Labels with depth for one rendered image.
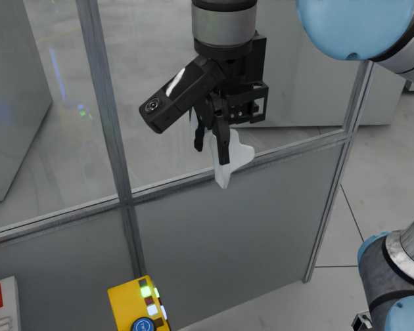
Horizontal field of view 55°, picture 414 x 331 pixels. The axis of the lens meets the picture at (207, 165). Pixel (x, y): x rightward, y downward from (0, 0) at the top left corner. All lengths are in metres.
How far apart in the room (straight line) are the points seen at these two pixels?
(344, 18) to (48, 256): 1.19
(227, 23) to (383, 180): 2.60
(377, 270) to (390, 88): 2.51
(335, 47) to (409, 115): 3.43
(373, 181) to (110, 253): 2.02
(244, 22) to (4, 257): 1.05
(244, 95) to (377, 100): 2.78
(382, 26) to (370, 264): 0.60
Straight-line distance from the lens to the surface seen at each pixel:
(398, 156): 3.23
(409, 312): 0.77
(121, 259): 1.45
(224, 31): 0.46
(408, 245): 0.79
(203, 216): 1.43
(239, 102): 0.51
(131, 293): 0.95
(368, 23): 0.31
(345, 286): 2.32
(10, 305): 1.29
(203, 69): 0.49
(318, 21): 0.30
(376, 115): 3.34
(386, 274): 0.82
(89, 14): 0.93
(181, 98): 0.48
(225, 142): 0.52
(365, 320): 1.12
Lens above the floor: 1.88
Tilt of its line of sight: 42 degrees down
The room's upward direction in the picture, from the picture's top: straight up
